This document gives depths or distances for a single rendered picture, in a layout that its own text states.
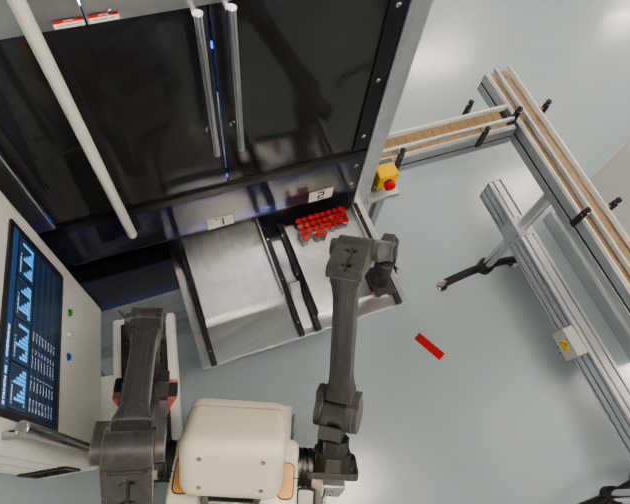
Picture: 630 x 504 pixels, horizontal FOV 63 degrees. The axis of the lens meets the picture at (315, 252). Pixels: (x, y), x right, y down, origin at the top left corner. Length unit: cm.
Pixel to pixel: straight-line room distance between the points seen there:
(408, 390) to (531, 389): 62
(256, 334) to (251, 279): 19
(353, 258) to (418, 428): 162
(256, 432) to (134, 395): 27
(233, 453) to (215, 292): 74
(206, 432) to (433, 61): 311
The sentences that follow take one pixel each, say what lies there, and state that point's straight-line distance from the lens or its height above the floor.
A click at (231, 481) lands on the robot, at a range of 112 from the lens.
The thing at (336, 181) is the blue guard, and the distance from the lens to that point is 168.
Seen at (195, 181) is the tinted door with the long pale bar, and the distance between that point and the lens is 146.
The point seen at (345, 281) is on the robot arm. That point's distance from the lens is 104.
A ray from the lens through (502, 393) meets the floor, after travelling 274.
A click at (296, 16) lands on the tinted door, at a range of 114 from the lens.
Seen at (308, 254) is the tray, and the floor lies 88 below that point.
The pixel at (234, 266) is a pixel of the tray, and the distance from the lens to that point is 173.
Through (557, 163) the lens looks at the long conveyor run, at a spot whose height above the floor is 96.
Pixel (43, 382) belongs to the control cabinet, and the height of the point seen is 127.
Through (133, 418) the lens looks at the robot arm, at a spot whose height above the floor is 158.
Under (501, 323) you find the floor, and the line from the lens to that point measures 285.
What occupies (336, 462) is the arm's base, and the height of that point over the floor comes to 123.
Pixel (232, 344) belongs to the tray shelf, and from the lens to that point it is 164.
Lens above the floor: 245
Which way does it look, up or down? 63 degrees down
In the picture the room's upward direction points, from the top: 11 degrees clockwise
